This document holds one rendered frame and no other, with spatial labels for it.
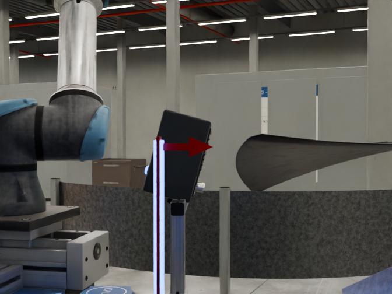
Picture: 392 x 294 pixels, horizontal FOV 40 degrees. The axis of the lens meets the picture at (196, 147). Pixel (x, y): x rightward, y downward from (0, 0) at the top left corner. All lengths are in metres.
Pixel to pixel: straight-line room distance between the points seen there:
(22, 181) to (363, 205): 1.82
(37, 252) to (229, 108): 6.15
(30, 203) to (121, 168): 6.34
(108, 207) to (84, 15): 1.60
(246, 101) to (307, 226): 4.64
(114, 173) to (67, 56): 6.32
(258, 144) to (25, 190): 0.67
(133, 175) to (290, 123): 2.24
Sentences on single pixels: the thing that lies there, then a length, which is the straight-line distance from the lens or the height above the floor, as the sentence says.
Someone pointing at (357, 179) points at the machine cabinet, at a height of 0.70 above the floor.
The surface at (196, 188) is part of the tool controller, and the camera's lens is 1.23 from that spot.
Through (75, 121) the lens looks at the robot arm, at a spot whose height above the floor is 1.23.
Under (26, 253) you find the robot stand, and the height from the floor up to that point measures 0.97.
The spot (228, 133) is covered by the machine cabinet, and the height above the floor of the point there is 1.26.
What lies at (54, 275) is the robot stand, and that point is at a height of 0.93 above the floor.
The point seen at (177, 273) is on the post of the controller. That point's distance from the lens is 1.19.
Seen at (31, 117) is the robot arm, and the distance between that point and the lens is 1.13.
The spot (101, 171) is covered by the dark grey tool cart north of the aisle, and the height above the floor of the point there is 0.73.
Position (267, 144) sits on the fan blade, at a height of 1.18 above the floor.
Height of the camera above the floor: 1.19
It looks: 1 degrees down
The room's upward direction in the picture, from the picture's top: straight up
